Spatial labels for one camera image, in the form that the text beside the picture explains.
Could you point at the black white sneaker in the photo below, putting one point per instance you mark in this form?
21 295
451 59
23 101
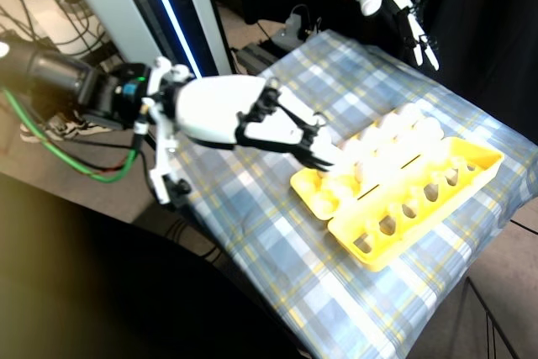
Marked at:
35 134
84 125

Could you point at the wrist camera on white bracket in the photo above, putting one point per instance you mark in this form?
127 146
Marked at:
161 184

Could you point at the grey clamp device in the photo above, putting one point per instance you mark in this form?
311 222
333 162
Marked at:
294 29

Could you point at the black curtain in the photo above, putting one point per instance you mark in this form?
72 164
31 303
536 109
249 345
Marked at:
483 18

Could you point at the yellow egg carton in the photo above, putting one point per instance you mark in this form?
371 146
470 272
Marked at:
479 157

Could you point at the blue yellow plaid cloth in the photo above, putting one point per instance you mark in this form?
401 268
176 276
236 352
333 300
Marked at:
273 228

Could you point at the black metal frame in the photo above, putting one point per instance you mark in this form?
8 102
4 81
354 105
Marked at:
256 58

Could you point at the grey column with blue light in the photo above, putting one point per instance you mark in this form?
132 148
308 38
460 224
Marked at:
126 18

